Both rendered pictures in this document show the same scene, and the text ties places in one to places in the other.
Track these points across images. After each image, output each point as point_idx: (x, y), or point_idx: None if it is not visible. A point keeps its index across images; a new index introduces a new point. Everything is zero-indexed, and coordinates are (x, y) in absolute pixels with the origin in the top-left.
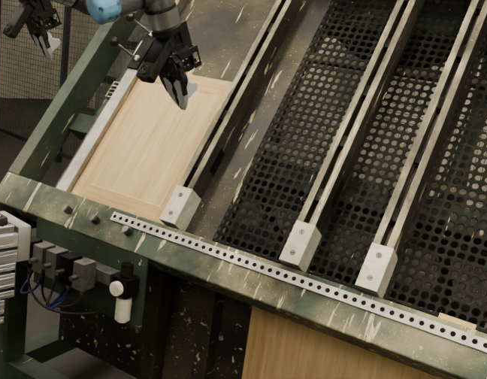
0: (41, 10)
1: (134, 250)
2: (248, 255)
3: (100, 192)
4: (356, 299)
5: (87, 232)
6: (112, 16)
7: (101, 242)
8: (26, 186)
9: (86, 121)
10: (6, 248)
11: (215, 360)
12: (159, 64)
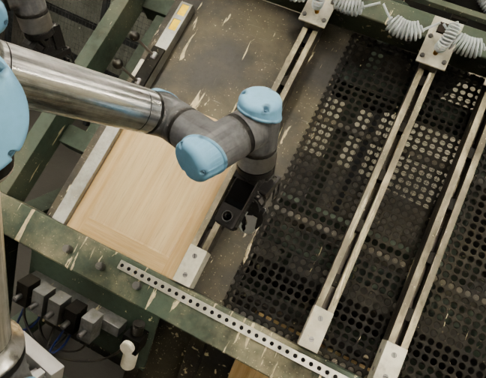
0: (52, 48)
1: (144, 306)
2: (265, 331)
3: (101, 229)
4: None
5: (91, 278)
6: (213, 176)
7: (106, 291)
8: (17, 211)
9: (78, 136)
10: None
11: (198, 369)
12: (245, 210)
